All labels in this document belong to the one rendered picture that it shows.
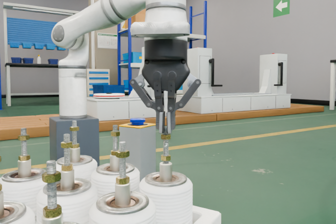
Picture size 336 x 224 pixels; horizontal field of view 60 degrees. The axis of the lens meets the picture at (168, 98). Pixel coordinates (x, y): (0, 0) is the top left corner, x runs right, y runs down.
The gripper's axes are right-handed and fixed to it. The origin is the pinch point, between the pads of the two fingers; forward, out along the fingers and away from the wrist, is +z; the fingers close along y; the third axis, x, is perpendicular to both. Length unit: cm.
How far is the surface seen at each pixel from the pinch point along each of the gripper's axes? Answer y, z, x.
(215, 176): -11, 36, -79
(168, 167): -0.7, 8.0, 0.9
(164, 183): -0.2, 10.1, 3.0
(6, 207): 20.0, 10.2, 14.9
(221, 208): -12, 36, -46
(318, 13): -207, -133, -525
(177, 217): -2.5, 15.2, 4.1
